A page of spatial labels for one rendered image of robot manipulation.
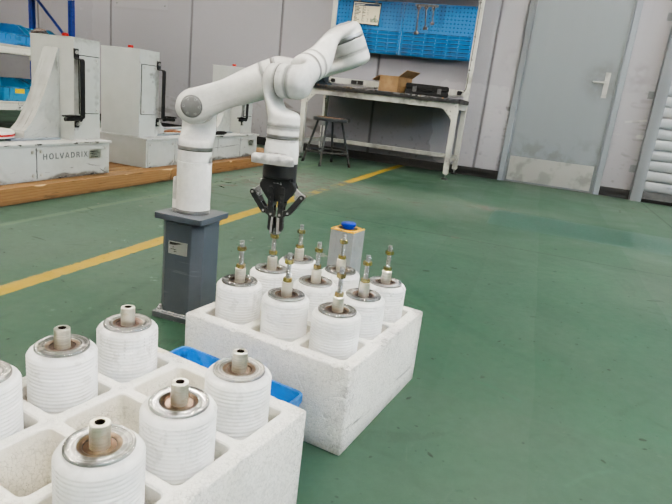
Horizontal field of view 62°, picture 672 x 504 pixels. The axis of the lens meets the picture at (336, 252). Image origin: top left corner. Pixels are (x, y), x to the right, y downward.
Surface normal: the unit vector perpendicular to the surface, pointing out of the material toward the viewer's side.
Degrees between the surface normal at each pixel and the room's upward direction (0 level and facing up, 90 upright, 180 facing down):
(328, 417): 90
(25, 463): 90
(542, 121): 90
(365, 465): 0
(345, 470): 0
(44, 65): 68
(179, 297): 90
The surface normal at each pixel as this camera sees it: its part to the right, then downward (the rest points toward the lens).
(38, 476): 0.86, 0.22
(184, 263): -0.32, 0.14
